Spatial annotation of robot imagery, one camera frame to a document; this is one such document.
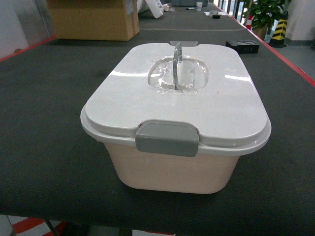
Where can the pink plastic storage box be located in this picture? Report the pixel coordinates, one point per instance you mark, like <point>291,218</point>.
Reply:
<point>202,174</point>

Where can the white box lid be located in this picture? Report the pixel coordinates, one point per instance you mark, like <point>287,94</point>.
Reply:
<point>227,112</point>

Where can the grey front box latch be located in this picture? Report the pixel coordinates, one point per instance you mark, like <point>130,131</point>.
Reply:
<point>167,137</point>

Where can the brown cardboard box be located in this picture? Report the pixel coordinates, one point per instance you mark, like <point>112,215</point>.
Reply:
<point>110,20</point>

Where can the black rectangular device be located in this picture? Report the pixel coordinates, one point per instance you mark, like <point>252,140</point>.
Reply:
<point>243,46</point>

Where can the white paper cup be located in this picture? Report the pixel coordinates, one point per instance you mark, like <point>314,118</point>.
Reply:
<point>199,6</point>

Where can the red white traffic cone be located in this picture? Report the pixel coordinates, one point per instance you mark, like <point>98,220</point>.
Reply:
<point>248,22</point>

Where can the yellow black traffic cone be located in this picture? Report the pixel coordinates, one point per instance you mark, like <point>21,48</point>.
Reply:
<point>278,38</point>

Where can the potted green plant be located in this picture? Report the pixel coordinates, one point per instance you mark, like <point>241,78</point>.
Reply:
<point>264,13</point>

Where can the red metal frame table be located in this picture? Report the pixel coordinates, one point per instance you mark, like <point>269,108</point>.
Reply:
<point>51,168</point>

